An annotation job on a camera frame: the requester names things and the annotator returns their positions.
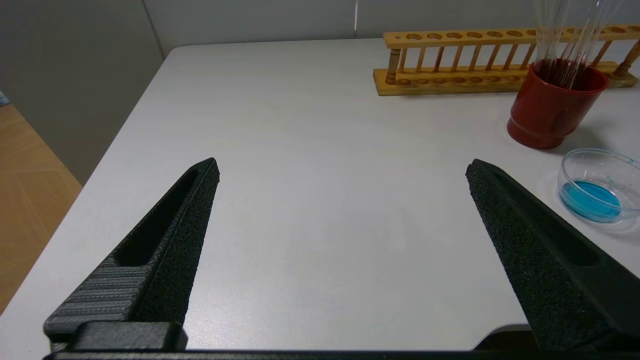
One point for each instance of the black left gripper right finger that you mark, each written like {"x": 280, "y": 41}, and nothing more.
{"x": 560, "y": 270}

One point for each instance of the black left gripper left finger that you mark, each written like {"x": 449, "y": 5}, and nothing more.
{"x": 165, "y": 270}

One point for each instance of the wooden test tube rack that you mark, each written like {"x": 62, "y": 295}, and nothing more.
{"x": 450, "y": 86}

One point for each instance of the empty glass test tube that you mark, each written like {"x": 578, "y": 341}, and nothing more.
{"x": 550, "y": 35}
{"x": 595, "y": 35}
{"x": 575, "y": 45}

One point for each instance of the clear glass dish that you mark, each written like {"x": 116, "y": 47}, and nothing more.
{"x": 592, "y": 200}

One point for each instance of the red cup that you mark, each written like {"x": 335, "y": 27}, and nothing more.
{"x": 550, "y": 115}

